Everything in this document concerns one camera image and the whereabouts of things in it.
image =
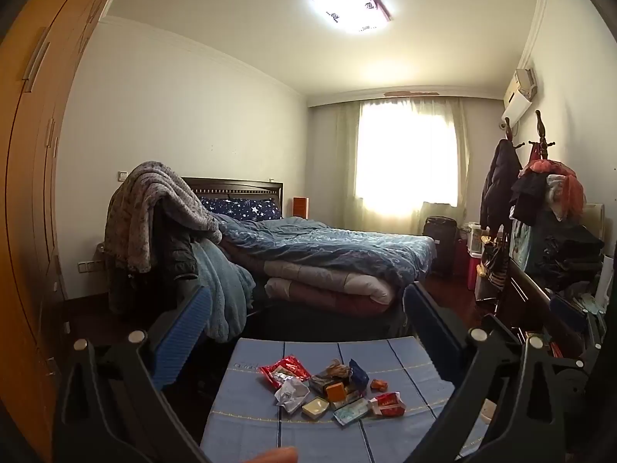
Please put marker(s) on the dark brown packet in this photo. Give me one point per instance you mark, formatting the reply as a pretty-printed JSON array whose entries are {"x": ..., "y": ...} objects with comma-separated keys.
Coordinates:
[{"x": 318, "y": 382}]

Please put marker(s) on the person's left hand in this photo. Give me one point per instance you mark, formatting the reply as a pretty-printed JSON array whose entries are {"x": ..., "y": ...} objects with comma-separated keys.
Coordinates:
[{"x": 274, "y": 456}]

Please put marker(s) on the wall socket strip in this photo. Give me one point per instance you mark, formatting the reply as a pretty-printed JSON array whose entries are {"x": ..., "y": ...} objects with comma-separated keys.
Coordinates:
[{"x": 90, "y": 265}]

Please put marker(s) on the square ceiling lamp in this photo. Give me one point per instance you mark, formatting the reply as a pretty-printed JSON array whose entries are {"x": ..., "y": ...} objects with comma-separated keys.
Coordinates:
[{"x": 349, "y": 2}]

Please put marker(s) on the orange nightstand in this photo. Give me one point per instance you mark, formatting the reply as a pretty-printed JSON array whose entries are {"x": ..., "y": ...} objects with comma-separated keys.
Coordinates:
[{"x": 301, "y": 207}]

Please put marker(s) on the black suitcase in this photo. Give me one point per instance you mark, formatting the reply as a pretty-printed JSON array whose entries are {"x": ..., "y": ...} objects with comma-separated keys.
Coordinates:
[{"x": 439, "y": 246}]

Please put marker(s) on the pile of clothes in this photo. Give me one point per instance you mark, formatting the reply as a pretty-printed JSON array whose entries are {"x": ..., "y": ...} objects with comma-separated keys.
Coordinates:
[{"x": 564, "y": 222}]

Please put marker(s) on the folded pink grey quilt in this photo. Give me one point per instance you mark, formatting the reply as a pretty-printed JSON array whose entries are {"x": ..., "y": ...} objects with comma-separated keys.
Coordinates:
[{"x": 332, "y": 289}]

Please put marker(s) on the light blue fleece blanket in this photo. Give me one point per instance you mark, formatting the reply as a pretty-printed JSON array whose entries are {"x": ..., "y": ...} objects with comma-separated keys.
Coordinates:
[{"x": 224, "y": 289}]

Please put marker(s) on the wooden wardrobe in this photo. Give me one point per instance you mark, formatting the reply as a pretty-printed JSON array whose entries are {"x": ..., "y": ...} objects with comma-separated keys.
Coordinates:
[{"x": 33, "y": 202}]

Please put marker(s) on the small cream box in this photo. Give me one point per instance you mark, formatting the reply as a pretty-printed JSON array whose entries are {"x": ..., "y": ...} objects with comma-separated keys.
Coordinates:
[{"x": 315, "y": 408}]

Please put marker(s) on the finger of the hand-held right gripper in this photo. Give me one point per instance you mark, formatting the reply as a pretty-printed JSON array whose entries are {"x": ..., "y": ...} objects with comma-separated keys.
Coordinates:
[{"x": 569, "y": 311}]

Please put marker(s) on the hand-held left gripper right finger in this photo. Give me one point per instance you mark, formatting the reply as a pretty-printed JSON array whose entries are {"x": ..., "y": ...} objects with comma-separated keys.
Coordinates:
[{"x": 429, "y": 333}]

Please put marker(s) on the blue checked tablecloth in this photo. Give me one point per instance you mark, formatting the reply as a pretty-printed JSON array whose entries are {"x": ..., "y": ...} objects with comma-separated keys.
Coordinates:
[{"x": 250, "y": 424}]

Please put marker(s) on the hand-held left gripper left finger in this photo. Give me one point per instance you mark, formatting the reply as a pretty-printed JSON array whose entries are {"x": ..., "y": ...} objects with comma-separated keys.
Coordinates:
[{"x": 185, "y": 333}]

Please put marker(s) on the small orange box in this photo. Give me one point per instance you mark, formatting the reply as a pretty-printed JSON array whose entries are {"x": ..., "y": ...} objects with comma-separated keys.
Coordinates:
[{"x": 336, "y": 391}]

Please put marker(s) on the dark blue wrapper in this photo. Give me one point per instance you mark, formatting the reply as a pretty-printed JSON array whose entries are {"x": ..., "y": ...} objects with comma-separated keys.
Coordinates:
[{"x": 358, "y": 374}]

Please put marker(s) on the white crumpled paper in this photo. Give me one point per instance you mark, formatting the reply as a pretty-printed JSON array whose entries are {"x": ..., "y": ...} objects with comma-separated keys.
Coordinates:
[{"x": 291, "y": 394}]

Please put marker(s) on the dark wooden dresser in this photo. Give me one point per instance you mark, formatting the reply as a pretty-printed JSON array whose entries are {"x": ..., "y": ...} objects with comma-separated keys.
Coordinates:
[{"x": 530, "y": 294}]

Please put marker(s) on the blue printed bag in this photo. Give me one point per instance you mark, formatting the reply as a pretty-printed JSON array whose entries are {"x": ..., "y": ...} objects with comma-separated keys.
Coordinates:
[{"x": 521, "y": 246}]

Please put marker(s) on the dark wooden headboard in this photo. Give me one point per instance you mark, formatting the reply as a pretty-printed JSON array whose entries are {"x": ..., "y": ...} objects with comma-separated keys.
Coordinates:
[{"x": 241, "y": 187}]

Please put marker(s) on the grey patterned blanket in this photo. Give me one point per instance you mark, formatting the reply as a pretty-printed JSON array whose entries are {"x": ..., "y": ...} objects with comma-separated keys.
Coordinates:
[{"x": 149, "y": 202}]

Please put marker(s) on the teal yellow packet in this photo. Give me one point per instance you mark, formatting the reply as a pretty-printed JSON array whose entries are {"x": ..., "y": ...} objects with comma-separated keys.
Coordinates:
[{"x": 352, "y": 414}]

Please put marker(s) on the white storage container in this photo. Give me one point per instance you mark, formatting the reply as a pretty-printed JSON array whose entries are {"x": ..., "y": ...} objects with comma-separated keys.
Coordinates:
[{"x": 477, "y": 238}]

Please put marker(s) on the blue star pillow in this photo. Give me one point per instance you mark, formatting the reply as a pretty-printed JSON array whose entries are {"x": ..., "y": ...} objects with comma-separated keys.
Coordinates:
[{"x": 246, "y": 208}]

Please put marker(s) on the dark hanging coat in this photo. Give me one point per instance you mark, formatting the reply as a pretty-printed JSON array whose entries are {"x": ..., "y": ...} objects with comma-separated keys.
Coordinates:
[{"x": 499, "y": 183}]

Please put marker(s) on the red storage box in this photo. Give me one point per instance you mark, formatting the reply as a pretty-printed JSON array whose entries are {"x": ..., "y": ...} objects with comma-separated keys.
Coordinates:
[{"x": 472, "y": 265}]

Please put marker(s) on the white air conditioner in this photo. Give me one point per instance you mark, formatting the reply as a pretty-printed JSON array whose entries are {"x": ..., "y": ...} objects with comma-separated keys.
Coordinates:
[{"x": 518, "y": 101}]

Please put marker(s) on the brown crumpled wrapper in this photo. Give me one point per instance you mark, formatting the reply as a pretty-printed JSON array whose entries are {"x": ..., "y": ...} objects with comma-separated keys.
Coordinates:
[{"x": 336, "y": 368}]

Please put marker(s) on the black jacket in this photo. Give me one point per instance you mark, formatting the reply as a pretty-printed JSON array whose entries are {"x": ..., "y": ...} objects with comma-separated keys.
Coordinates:
[{"x": 183, "y": 260}]

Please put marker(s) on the wooden coat rack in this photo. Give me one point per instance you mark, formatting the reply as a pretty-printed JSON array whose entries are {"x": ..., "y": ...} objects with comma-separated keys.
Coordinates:
[{"x": 541, "y": 130}]

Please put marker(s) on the red white cigarette pack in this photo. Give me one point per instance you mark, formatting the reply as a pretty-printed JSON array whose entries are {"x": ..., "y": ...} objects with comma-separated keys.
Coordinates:
[{"x": 388, "y": 405}]

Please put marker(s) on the small red candy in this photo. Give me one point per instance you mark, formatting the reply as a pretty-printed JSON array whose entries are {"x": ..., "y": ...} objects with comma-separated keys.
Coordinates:
[{"x": 378, "y": 385}]

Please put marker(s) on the red snack wrapper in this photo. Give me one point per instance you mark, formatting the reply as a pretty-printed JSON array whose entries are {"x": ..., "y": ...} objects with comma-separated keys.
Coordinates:
[{"x": 289, "y": 370}]

